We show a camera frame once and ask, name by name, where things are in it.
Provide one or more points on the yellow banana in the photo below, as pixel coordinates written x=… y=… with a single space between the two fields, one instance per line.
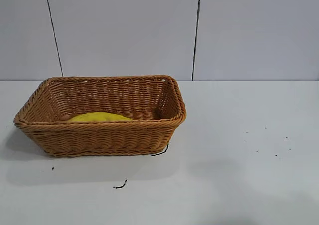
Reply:
x=99 y=117

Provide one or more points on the brown woven wicker basket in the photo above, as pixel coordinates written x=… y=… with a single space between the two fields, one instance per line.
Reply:
x=99 y=138

